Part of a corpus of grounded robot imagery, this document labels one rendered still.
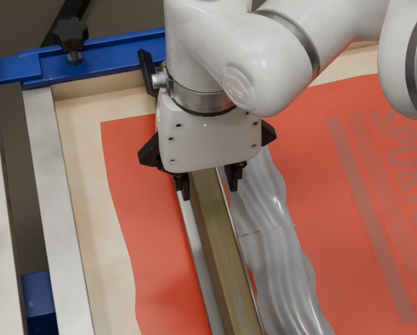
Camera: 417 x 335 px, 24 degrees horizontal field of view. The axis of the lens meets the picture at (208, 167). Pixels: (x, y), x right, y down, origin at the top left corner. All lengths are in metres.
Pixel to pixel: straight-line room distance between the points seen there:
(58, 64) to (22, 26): 1.46
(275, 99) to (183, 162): 0.22
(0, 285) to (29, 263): 1.22
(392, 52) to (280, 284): 0.50
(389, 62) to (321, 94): 0.62
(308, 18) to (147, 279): 0.45
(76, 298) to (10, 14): 1.75
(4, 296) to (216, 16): 0.41
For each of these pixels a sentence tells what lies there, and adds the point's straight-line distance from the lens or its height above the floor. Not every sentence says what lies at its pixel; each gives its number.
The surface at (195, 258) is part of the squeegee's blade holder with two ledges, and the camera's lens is 1.09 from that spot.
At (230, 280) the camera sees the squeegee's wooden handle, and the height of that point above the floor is 1.06.
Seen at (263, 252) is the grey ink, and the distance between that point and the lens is 1.13.
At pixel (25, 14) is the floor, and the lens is 2.75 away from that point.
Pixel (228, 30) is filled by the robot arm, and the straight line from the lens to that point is 0.77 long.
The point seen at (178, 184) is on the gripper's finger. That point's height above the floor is 1.10.
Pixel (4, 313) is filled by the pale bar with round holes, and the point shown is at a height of 1.04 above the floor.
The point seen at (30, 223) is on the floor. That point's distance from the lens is 2.32.
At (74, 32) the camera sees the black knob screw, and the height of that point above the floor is 1.06.
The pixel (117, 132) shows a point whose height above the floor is 0.96.
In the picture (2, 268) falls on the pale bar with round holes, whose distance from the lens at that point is 1.05.
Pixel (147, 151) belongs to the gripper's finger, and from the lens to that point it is 0.96.
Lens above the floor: 1.94
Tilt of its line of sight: 55 degrees down
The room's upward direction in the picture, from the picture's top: straight up
